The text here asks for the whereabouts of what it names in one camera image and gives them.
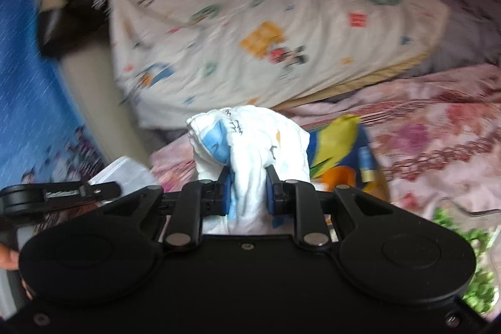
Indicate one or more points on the grey blanket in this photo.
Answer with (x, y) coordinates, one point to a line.
(462, 5)

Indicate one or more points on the green leafy item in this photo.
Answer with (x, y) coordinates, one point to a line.
(473, 240)

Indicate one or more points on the blue printed curtain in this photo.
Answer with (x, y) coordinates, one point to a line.
(31, 83)

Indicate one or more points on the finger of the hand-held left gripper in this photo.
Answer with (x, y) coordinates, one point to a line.
(58, 195)

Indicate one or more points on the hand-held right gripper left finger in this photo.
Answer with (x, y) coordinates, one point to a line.
(225, 193)

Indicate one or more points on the white cloth with blue print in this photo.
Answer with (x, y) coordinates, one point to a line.
(250, 146)

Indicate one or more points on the colourful fabric storage box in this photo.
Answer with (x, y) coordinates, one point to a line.
(336, 146)

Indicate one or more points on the cartoon print white quilt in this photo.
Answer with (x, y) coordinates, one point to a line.
(235, 5)

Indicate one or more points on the black garment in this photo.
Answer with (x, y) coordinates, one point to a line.
(70, 13)

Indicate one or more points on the person's left hand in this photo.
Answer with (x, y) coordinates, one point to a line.
(8, 259)

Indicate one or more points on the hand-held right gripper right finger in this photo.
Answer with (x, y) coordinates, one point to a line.
(271, 193)

